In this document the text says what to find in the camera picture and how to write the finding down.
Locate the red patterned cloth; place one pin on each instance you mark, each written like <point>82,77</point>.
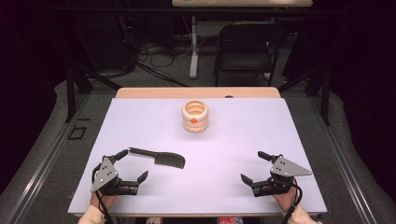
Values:
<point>230,220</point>

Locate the white desk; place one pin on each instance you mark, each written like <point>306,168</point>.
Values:
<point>193,62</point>

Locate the black folding chair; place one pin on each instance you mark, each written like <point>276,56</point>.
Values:
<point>244,60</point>

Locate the black metal stand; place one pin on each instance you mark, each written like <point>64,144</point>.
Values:
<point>325,99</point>
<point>71,93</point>

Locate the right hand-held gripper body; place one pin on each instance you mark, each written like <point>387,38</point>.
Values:
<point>288,169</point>

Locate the white table sheet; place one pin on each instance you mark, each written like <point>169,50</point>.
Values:
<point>199,186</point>

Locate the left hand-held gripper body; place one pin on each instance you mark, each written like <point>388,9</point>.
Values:
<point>104,175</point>

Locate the person's right hand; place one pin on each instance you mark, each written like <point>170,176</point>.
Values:
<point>288,199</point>

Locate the wooden table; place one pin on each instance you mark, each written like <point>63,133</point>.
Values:
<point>199,92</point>

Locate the person's left hand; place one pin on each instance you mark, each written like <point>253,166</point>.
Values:
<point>104,200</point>

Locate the cream ribbed cup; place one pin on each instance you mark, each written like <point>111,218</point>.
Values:
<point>195,116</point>

